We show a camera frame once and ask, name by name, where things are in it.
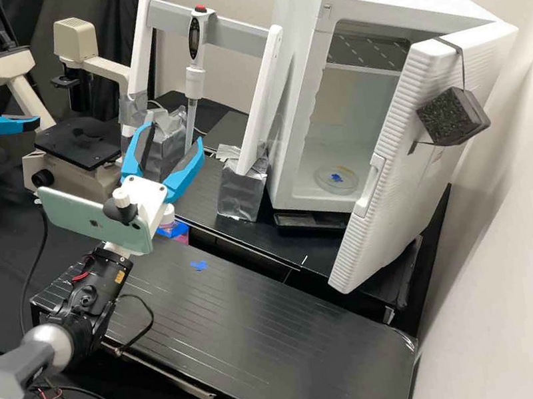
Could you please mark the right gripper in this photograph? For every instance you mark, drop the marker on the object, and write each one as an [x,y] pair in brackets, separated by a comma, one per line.
[150,197]

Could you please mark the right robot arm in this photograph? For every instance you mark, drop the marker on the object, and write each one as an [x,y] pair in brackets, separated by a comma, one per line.
[42,346]

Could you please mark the incubator door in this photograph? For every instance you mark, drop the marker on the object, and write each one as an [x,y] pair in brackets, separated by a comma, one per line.
[392,164]

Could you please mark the small bottle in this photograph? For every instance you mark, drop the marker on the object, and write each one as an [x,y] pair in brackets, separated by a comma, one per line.
[167,219]

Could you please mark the blue bottle holder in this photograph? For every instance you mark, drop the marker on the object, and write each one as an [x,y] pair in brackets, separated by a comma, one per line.
[176,234]

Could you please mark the cream microscope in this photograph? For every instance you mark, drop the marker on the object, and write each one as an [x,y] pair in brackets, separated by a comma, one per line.
[75,174]

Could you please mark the white pipette stand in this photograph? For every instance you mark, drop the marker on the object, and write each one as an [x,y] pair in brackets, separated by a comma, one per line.
[252,110]

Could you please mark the pipette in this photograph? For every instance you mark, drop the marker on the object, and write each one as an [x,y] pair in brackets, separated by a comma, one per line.
[195,34]

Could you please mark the petri dish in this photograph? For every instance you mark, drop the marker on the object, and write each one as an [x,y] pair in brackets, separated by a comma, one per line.
[339,179]

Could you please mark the white incubator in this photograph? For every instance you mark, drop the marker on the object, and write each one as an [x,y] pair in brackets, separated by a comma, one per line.
[367,6]

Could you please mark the right wrist camera phone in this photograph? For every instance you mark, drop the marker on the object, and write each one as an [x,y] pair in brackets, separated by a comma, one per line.
[76,214]

